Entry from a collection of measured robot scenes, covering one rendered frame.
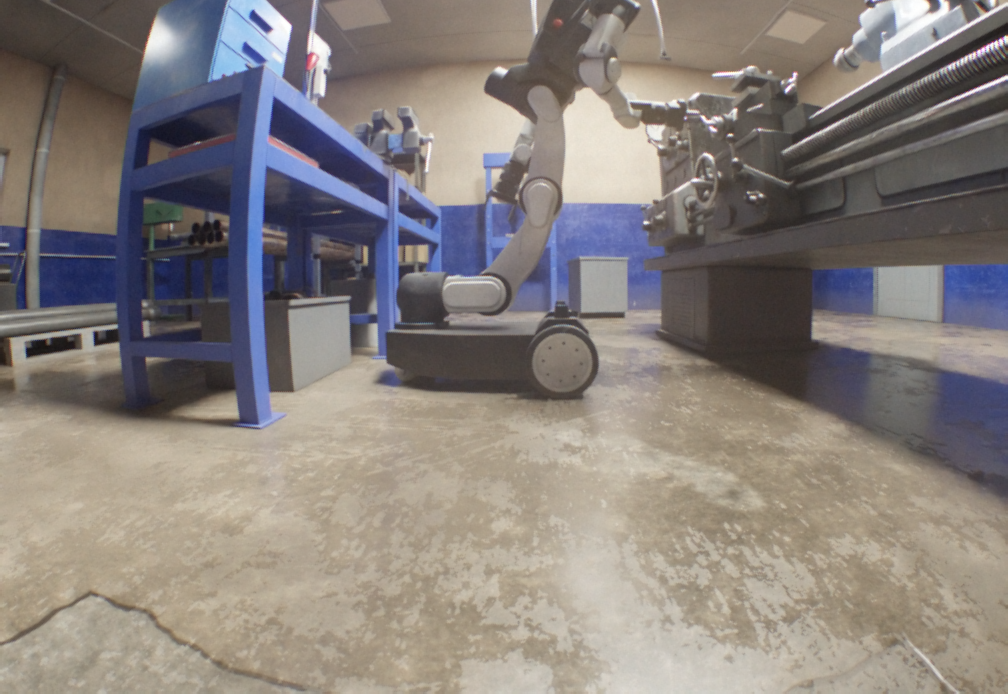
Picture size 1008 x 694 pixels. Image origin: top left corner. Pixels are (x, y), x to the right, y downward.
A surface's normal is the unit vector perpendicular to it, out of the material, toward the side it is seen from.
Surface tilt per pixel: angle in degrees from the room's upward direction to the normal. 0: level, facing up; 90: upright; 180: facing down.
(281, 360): 90
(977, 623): 0
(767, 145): 90
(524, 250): 115
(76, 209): 90
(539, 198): 90
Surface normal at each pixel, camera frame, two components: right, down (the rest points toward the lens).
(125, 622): -0.01, -1.00
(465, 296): -0.12, 0.07
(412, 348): -0.45, 0.07
